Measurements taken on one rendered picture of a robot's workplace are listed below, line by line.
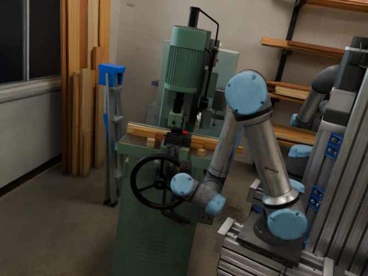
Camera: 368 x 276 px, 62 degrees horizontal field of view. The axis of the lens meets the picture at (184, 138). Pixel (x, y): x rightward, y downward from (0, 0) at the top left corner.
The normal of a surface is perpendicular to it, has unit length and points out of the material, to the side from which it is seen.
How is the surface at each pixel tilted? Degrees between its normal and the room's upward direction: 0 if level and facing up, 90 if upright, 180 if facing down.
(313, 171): 90
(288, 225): 96
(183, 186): 59
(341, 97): 90
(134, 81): 90
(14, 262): 0
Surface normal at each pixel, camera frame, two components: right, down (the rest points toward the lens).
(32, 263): 0.16, -0.93
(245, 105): -0.30, 0.17
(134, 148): -0.08, 0.31
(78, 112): 0.97, 0.18
